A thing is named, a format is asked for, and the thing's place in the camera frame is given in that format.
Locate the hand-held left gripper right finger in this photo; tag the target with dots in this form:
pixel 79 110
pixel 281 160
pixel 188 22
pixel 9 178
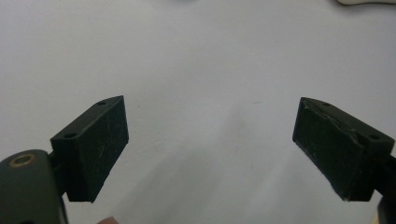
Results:
pixel 336 149

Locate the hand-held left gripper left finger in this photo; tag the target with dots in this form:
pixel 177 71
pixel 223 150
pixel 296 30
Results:
pixel 93 149

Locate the cream flat object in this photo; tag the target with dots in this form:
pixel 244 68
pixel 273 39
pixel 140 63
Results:
pixel 367 2

